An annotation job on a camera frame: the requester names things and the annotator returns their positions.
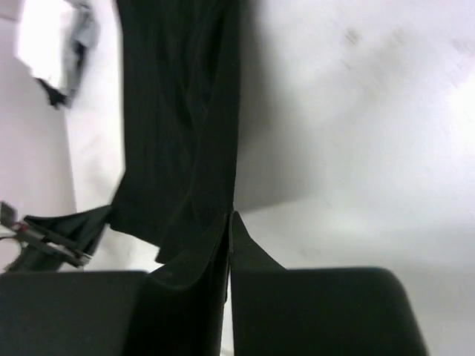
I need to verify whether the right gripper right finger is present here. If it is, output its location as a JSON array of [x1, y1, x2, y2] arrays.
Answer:
[[229, 211, 285, 355]]

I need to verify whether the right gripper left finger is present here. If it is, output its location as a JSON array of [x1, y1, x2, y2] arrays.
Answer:
[[148, 214, 229, 355]]

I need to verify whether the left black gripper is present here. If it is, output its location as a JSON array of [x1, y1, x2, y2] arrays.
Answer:
[[1, 201, 91, 273]]

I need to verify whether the black tank top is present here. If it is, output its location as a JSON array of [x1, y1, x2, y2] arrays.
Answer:
[[22, 0, 242, 264]]

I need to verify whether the grey folded tank top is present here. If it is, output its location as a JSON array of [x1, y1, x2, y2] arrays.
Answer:
[[63, 2, 99, 108]]

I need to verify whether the white folded tank top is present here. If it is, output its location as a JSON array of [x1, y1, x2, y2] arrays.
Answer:
[[16, 0, 74, 90]]

